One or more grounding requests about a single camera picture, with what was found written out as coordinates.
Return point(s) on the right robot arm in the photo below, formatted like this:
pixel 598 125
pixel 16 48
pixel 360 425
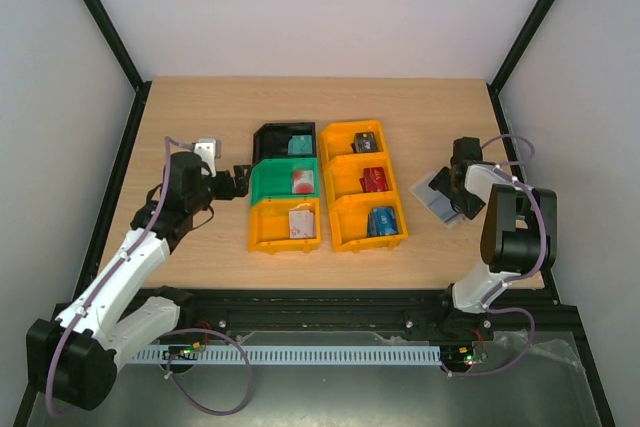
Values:
pixel 519 235

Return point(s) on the green bin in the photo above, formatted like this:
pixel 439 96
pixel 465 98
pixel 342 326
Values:
pixel 273 178

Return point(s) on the yellow bin front right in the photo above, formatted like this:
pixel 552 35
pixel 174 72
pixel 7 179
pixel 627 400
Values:
pixel 349 216

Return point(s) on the black aluminium frame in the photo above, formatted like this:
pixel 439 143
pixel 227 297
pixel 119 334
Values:
pixel 273 310

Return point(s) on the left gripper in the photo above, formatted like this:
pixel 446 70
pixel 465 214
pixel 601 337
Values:
pixel 241 183

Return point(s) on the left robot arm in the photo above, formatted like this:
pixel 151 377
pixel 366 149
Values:
pixel 76 357

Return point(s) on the red white card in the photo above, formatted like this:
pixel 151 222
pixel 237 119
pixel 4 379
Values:
pixel 303 182

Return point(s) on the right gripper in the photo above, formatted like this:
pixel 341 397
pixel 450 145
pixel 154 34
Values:
pixel 451 189

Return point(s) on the yellow bin front left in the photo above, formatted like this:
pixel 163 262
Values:
pixel 269 226

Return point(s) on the yellow bin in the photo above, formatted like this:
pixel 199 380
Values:
pixel 349 216
pixel 269 226
pixel 335 140
pixel 341 175

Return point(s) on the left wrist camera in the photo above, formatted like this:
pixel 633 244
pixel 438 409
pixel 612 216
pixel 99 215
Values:
pixel 208 149

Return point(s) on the yellow bin middle right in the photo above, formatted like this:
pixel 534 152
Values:
pixel 341 175

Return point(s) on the dark blue card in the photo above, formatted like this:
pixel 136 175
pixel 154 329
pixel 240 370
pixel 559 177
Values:
pixel 364 142

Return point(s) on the teal card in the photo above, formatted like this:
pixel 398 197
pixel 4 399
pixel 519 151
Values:
pixel 301 145

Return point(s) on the grey cable duct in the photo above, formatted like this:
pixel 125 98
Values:
pixel 403 355

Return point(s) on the yellow bin back right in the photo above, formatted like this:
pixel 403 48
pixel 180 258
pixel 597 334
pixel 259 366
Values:
pixel 335 140

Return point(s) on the black bin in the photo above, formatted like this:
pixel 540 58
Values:
pixel 271 139

